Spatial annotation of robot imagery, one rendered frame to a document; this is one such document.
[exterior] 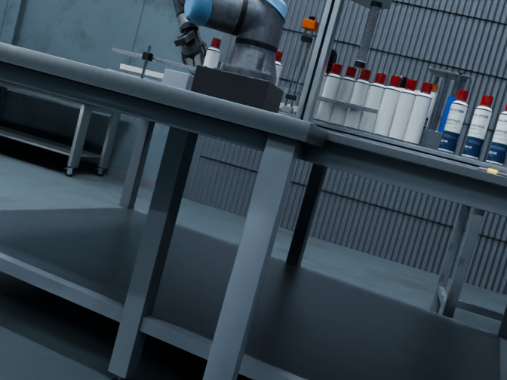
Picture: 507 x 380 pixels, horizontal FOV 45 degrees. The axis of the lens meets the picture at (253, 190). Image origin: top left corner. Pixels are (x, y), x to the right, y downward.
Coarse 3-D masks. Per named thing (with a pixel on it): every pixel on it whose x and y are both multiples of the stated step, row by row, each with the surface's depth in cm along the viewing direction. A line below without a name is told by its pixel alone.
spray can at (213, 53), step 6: (216, 42) 227; (210, 48) 227; (216, 48) 227; (210, 54) 227; (216, 54) 227; (204, 60) 228; (210, 60) 227; (216, 60) 228; (210, 66) 227; (216, 66) 229
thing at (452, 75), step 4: (432, 68) 204; (432, 72) 209; (436, 72) 207; (440, 72) 205; (444, 72) 203; (448, 72) 202; (452, 72) 202; (456, 72) 201; (460, 72) 201; (440, 76) 212; (448, 76) 208; (452, 76) 206; (456, 76) 204; (464, 76) 200; (468, 76) 200; (456, 80) 211; (460, 80) 209; (464, 80) 207
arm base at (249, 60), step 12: (240, 48) 162; (252, 48) 161; (264, 48) 161; (276, 48) 165; (228, 60) 165; (240, 60) 161; (252, 60) 160; (264, 60) 162; (240, 72) 160; (252, 72) 160; (264, 72) 161
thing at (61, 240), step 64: (128, 192) 331; (320, 192) 297; (448, 192) 139; (0, 256) 188; (64, 256) 206; (128, 256) 229; (192, 256) 257; (128, 320) 169; (192, 320) 176; (256, 320) 192; (320, 320) 211; (384, 320) 236; (448, 320) 266
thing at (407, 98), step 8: (408, 80) 202; (408, 88) 201; (400, 96) 202; (408, 96) 200; (400, 104) 202; (408, 104) 201; (400, 112) 201; (408, 112) 201; (400, 120) 201; (408, 120) 202; (392, 128) 203; (400, 128) 201; (392, 136) 202; (400, 136) 202
